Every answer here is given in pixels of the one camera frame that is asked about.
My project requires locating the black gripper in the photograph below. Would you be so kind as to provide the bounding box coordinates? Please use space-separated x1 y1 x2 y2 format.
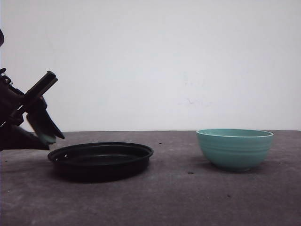
0 68 65 151

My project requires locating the black frying pan green handle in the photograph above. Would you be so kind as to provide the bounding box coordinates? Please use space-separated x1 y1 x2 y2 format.
48 142 154 182

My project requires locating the teal ceramic bowl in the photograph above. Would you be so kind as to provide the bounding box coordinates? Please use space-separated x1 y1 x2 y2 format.
196 129 274 171

